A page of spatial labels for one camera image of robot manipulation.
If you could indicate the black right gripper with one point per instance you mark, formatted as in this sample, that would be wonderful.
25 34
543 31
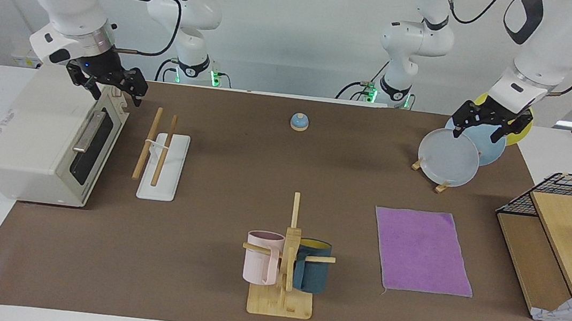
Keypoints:
102 68

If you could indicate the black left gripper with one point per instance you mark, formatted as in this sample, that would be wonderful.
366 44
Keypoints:
493 113

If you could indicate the purple and grey towel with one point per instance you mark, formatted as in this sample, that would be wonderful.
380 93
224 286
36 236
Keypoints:
421 251

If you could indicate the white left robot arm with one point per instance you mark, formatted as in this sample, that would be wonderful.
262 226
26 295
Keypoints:
547 45

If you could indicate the wooden plate rack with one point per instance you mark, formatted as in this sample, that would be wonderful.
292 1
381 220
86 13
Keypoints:
441 188

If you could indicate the white towel rack wooden rods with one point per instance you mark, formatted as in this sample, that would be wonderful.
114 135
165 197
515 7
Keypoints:
165 179

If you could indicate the light blue plate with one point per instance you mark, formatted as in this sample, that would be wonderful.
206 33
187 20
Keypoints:
489 148

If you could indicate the yellow plate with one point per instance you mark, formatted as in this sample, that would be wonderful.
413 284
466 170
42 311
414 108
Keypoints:
522 131

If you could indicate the grey plate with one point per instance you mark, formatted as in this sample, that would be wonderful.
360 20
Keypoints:
447 160

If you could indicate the white power strip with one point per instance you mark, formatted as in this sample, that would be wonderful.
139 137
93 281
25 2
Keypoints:
25 62

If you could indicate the white toaster oven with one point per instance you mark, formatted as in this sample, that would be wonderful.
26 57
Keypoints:
24 141

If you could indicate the wooden shelf box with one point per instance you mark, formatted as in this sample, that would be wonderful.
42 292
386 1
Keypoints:
532 264

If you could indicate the blue call bell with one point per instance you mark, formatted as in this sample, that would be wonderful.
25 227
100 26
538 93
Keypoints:
299 123

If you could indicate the brown table mat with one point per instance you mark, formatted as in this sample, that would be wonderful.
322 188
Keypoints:
199 258

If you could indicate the pink mug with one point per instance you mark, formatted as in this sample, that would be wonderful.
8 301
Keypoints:
258 265

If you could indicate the dark teal mug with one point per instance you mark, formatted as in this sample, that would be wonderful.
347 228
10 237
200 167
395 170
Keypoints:
313 276

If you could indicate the wooden mug tree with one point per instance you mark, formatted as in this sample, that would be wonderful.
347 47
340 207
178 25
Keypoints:
280 302

